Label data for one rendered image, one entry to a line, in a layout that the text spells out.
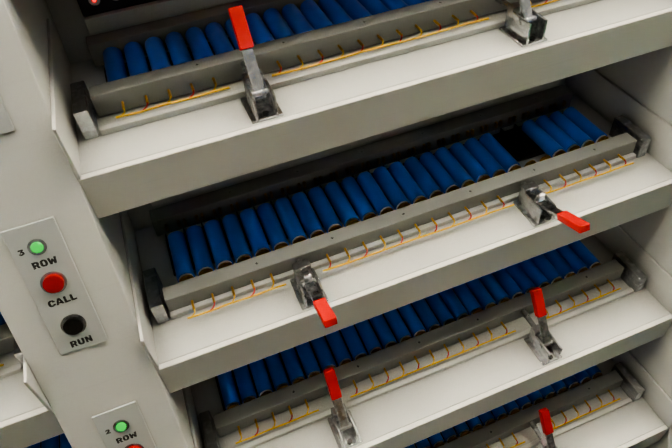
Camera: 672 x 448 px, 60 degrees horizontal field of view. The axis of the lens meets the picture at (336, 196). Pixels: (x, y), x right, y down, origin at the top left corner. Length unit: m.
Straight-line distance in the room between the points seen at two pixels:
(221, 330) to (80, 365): 0.13
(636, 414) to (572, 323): 0.22
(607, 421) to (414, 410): 0.34
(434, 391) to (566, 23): 0.44
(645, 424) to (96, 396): 0.74
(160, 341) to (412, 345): 0.31
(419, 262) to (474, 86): 0.19
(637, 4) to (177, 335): 0.57
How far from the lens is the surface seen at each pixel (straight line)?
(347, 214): 0.63
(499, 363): 0.77
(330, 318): 0.52
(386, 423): 0.72
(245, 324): 0.59
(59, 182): 0.50
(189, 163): 0.50
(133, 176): 0.50
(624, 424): 0.98
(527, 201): 0.67
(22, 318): 0.56
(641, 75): 0.78
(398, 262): 0.62
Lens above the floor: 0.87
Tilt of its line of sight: 24 degrees down
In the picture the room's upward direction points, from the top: 12 degrees counter-clockwise
